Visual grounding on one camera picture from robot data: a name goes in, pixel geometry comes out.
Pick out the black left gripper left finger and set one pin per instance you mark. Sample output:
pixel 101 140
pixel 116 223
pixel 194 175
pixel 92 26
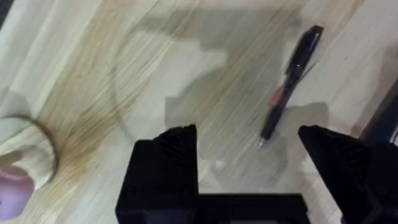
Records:
pixel 161 174

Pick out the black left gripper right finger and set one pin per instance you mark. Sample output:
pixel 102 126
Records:
pixel 354 168

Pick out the pink soft zip bag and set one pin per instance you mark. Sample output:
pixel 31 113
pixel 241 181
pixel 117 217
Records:
pixel 12 193

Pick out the black pen with red grip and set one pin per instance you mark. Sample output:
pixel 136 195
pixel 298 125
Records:
pixel 292 77

